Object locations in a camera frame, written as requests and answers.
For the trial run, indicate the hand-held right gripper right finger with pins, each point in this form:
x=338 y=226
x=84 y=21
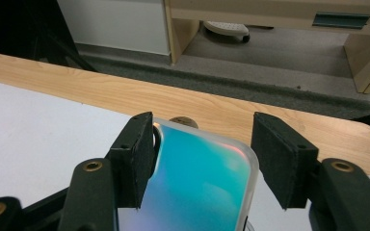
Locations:
x=282 y=160

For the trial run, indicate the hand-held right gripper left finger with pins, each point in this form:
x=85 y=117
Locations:
x=131 y=160

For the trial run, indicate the iridescent blue phone case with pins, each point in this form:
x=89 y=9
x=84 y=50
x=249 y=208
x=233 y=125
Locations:
x=199 y=183

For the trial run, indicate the light wooden table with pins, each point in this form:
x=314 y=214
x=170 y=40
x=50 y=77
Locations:
x=77 y=86

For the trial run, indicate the white cabinet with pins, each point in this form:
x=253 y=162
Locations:
x=115 y=22

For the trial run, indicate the white wheeled base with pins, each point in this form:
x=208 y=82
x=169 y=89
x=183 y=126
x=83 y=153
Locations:
x=228 y=29

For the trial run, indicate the beige wooden desk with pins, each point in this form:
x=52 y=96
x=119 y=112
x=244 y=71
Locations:
x=269 y=12

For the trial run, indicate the black curtain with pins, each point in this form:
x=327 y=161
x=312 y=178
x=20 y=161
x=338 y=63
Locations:
x=16 y=25

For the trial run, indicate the black metal frame strut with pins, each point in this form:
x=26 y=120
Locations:
x=67 y=54

